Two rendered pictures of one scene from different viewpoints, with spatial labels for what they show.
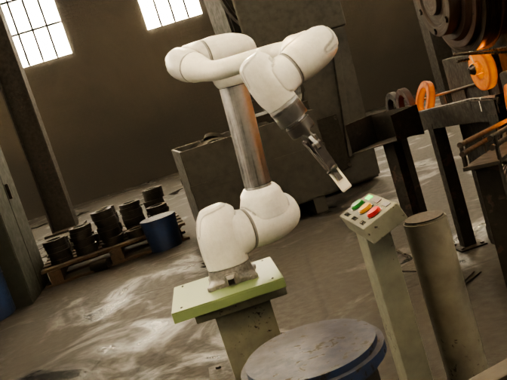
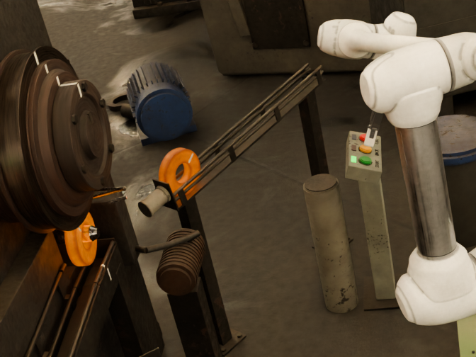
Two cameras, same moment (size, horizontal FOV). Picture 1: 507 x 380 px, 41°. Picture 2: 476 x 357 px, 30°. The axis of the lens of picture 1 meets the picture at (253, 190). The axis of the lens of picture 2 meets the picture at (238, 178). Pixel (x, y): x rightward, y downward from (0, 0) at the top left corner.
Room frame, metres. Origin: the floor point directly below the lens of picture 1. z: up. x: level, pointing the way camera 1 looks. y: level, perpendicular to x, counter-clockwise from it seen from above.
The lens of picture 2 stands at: (4.32, 0.14, 2.05)
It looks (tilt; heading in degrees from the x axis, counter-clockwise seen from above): 29 degrees down; 199
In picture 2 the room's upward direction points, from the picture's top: 13 degrees counter-clockwise
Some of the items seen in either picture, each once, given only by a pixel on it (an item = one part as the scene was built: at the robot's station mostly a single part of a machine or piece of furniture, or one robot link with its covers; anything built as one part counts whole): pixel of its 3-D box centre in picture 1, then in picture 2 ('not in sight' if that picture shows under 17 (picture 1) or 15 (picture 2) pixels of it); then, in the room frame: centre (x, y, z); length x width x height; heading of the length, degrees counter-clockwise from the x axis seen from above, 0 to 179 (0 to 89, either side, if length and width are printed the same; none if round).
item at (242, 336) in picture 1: (251, 335); not in sight; (2.33, 0.17, 0.16); 0.40 x 0.40 x 0.31; 4
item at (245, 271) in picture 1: (230, 273); not in sight; (2.31, 0.17, 0.41); 0.22 x 0.18 x 0.06; 1
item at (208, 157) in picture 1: (251, 173); not in sight; (5.18, -0.02, 0.39); 1.03 x 0.83 x 0.79; 99
